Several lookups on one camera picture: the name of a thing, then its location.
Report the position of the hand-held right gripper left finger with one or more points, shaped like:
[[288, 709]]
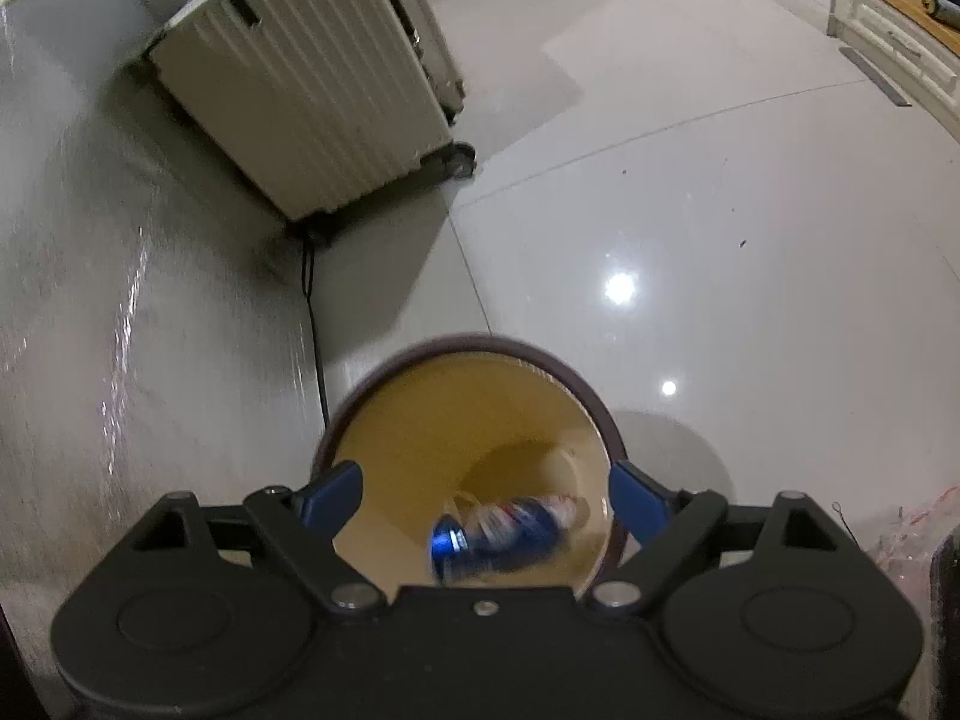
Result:
[[334, 491]]

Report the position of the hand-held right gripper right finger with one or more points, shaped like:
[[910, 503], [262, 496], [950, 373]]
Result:
[[634, 495]]

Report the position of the brown-rimmed round trash bin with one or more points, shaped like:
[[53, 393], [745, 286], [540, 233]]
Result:
[[420, 420]]

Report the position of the blue drink can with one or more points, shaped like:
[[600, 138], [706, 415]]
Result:
[[517, 529]]

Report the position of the grey table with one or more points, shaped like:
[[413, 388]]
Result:
[[150, 315]]

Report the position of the cream ribbed suitcase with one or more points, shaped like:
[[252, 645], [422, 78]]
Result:
[[300, 90]]

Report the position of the grey floor strip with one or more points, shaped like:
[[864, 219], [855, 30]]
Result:
[[874, 75]]

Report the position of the white cabinet with wooden top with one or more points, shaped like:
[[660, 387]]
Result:
[[892, 26]]

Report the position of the grey cylinder roll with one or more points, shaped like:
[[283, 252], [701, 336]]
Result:
[[941, 6]]

